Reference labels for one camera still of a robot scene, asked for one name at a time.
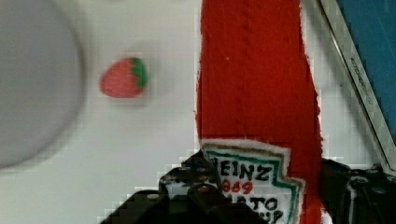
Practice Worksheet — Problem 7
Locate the black toaster oven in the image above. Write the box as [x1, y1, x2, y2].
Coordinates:
[305, 0, 396, 175]

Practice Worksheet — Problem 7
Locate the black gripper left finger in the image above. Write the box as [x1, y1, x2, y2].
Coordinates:
[100, 151, 267, 224]

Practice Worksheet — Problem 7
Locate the red plush ketchup bottle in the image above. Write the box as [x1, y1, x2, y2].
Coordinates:
[196, 0, 321, 224]

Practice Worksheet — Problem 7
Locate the round grey plate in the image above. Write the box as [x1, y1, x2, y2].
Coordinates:
[0, 0, 84, 168]

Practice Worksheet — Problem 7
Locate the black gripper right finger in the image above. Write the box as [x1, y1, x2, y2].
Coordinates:
[320, 159, 396, 224]

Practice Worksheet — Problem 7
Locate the pink plush strawberry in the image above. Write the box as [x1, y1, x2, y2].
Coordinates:
[100, 57, 149, 98]

